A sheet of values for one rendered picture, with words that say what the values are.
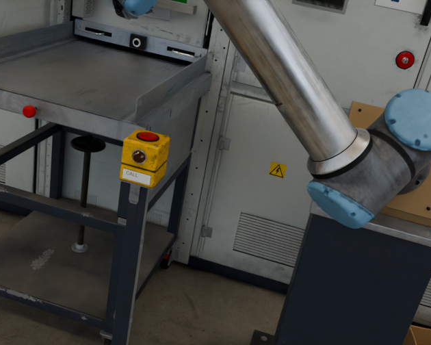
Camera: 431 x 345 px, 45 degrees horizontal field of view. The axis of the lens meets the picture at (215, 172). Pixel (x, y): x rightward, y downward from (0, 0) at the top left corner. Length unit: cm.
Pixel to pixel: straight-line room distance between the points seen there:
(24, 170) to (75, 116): 104
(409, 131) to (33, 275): 130
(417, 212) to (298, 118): 48
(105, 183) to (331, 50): 108
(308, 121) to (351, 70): 84
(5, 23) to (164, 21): 56
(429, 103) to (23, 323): 147
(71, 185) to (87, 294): 68
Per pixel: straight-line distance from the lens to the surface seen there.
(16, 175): 246
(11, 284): 186
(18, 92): 150
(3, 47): 180
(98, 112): 140
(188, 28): 201
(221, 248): 220
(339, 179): 111
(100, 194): 230
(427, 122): 119
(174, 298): 212
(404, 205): 140
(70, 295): 182
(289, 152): 197
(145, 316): 202
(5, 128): 240
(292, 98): 104
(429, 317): 230
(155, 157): 109
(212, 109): 200
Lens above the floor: 132
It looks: 24 degrees down
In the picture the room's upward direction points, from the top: 11 degrees clockwise
